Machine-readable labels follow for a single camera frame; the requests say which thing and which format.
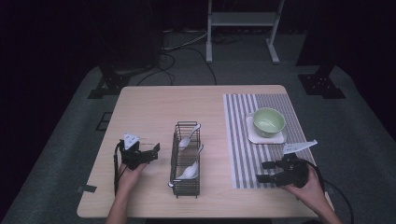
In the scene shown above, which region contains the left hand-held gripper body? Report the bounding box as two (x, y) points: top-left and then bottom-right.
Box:
(117, 133), (148, 171)

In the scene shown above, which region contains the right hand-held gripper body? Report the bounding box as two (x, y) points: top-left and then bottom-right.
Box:
(274, 139), (318, 189)

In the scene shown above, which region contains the black wire basket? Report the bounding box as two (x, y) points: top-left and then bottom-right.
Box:
(168, 120), (203, 199)

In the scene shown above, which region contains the green bowl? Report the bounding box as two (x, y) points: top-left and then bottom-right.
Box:
(251, 106), (287, 139)

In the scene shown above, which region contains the white ceramic spoon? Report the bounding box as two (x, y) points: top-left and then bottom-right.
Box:
(186, 144), (205, 176)
(177, 123), (202, 149)
(167, 169), (199, 189)

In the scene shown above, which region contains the person's left hand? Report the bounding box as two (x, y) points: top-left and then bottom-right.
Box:
(116, 161), (148, 195)

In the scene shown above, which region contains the person's right hand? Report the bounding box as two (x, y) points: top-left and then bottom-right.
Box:
(283, 166), (328, 213)

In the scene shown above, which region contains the white square coaster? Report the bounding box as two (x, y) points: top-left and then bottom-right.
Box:
(246, 113), (288, 145)

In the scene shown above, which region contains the grey striped placemat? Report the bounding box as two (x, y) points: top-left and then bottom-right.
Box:
(222, 92), (317, 189)

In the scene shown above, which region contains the black tape strip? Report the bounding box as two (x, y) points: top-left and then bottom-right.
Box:
(76, 184), (98, 194)

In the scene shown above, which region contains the black stand base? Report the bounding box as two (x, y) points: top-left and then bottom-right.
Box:
(87, 63), (134, 100)
(297, 63), (347, 100)

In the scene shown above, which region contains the white metal stand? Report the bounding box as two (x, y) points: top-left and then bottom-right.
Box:
(205, 0), (286, 64)

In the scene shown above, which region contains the left hand-held gripper black cable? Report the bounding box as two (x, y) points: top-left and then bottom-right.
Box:
(113, 140), (129, 197)

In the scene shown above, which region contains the hand-held gripper black cable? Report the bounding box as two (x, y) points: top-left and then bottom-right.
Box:
(306, 160), (355, 224)
(113, 140), (129, 197)

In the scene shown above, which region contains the right hand-held gripper black cable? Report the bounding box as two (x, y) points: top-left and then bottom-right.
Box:
(306, 160), (355, 224)

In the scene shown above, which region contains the black floor cable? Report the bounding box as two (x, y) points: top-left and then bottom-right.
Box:
(135, 46), (218, 87)

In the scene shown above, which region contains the grey floor cable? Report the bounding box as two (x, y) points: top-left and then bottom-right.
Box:
(162, 30), (209, 52)

